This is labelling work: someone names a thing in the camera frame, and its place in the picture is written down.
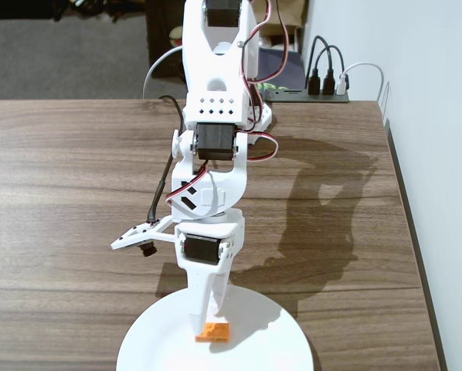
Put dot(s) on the orange lego block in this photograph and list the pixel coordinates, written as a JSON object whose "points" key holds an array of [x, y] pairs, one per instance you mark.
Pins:
{"points": [[213, 332]]}

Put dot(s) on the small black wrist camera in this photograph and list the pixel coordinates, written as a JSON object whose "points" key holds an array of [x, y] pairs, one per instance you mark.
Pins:
{"points": [[149, 250]]}

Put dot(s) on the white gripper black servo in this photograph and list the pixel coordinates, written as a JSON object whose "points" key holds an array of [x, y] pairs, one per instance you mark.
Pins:
{"points": [[202, 250]]}

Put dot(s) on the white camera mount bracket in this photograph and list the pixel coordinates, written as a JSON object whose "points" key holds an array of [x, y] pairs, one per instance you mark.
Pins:
{"points": [[138, 235]]}

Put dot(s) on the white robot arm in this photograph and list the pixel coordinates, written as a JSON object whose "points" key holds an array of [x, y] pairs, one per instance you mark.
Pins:
{"points": [[215, 104]]}

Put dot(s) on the dark wooden cabinet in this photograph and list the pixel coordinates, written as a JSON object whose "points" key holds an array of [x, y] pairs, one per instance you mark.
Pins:
{"points": [[161, 23]]}

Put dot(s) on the white round plate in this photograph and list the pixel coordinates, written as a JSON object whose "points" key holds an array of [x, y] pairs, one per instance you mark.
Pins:
{"points": [[254, 340]]}

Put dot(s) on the round yellowish red object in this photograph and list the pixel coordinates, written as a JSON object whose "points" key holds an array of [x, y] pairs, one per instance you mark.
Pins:
{"points": [[175, 36]]}

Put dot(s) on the dark box with green print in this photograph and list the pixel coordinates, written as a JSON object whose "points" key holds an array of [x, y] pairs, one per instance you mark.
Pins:
{"points": [[277, 65]]}

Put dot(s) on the black power strip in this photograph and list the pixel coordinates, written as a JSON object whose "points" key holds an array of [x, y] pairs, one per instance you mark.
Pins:
{"points": [[293, 96]]}

